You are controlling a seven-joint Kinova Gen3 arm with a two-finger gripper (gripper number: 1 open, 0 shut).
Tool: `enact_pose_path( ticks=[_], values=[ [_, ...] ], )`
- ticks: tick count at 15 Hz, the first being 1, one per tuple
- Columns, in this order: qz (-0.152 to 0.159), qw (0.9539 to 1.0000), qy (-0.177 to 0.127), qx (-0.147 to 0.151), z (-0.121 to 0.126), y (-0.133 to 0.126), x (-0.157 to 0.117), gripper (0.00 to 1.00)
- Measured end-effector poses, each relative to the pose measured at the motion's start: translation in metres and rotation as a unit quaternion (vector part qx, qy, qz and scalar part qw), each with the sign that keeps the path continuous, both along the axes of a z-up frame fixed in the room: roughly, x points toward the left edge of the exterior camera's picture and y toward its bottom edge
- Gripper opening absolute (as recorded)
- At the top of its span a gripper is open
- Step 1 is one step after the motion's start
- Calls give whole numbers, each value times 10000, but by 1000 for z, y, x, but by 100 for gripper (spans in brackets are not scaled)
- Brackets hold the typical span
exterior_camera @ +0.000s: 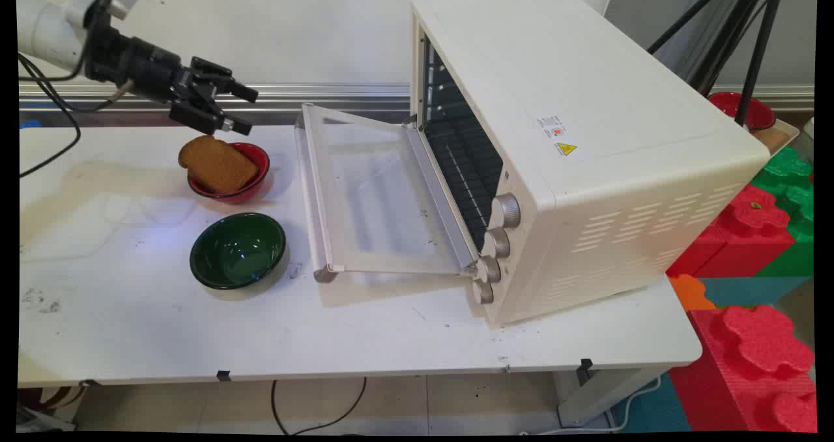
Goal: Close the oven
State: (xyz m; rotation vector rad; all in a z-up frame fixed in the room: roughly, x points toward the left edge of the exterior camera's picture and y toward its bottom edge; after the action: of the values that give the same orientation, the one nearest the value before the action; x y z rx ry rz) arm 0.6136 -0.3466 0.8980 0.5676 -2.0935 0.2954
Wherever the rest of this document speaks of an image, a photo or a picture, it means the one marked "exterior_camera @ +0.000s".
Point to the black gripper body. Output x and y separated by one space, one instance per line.
144 69

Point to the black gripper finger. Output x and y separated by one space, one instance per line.
212 120
229 83

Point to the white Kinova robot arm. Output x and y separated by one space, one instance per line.
39 28

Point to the brown bread slice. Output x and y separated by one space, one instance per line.
219 164

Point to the green bowl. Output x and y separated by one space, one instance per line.
238 251

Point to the glass oven door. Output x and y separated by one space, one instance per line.
378 194

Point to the silver oven knob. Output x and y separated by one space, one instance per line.
498 243
489 269
507 210
483 292

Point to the cream toaster oven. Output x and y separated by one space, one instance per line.
586 142

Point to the white table leg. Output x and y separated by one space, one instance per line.
596 396

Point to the orange foam piece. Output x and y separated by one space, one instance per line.
692 293

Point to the black tripod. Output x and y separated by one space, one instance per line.
736 31

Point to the red bowl with dark rim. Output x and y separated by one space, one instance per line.
749 111

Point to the green foam block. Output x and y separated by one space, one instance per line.
791 188

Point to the large red foam block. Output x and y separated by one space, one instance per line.
756 370

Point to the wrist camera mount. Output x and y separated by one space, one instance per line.
107 2

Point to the aluminium rail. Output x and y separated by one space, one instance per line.
313 96

